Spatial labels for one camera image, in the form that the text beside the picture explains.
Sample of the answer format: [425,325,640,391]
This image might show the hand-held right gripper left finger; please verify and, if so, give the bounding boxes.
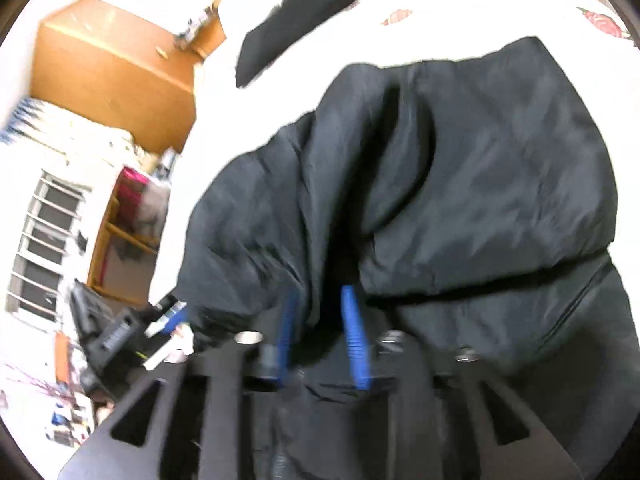
[56,289,302,480]

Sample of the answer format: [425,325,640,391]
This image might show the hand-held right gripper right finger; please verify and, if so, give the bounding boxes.
[340,284,584,480]

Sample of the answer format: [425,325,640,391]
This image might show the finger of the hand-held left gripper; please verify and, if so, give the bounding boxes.
[144,300,191,342]

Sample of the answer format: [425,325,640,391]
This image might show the black hooded puffer jacket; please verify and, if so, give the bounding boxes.
[175,35,640,480]

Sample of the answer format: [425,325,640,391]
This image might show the wooden rack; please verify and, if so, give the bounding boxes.
[86,165,172,308]

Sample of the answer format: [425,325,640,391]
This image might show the cluttered desk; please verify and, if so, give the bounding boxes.
[0,327,113,453]

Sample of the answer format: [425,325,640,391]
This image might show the barred window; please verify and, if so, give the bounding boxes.
[4,169,93,322]

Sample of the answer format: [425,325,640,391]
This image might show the red plaid cloth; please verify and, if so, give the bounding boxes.
[116,166,172,241]

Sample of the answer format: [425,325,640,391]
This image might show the heart patterned curtain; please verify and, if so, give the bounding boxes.
[0,97,137,163]

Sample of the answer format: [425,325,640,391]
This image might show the tall wooden wardrobe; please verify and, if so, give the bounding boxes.
[29,0,198,157]

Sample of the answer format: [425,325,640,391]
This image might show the wooden bed headboard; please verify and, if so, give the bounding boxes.
[191,0,282,62]

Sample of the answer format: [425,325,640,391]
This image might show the small items on headboard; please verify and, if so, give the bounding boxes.
[174,6,212,52]

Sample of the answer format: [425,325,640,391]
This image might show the folded black garment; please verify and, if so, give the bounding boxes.
[235,0,362,89]

